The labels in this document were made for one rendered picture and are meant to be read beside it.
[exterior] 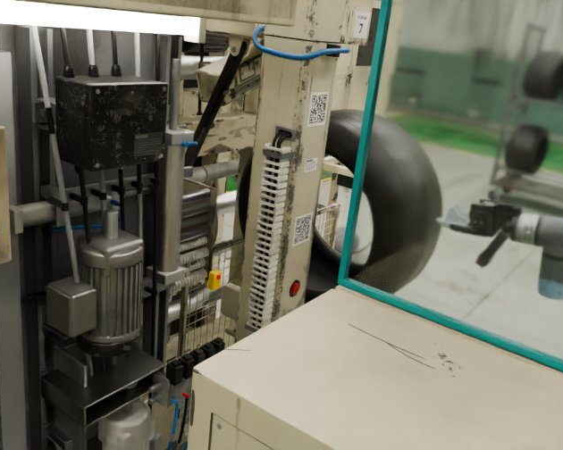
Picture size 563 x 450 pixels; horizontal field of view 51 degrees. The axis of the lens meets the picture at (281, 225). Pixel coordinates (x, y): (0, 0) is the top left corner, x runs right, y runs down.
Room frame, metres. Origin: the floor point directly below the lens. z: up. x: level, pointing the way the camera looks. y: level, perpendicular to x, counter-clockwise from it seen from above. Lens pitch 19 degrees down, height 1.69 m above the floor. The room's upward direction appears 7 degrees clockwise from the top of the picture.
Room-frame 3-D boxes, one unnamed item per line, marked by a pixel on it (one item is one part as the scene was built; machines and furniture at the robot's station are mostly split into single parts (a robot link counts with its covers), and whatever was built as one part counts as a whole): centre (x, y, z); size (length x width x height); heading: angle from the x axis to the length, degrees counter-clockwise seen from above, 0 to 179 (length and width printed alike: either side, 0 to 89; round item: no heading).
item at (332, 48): (1.38, 0.00, 1.64); 0.19 x 0.19 x 0.06; 56
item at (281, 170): (1.29, 0.03, 1.19); 0.05 x 0.04 x 0.48; 56
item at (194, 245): (1.63, 0.31, 1.05); 0.20 x 0.15 x 0.30; 146
